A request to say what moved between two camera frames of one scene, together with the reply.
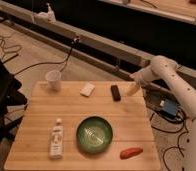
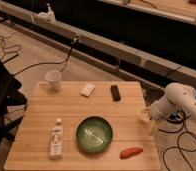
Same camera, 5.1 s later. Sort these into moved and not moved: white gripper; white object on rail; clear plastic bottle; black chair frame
Moved: white gripper
Not moved: white object on rail; clear plastic bottle; black chair frame
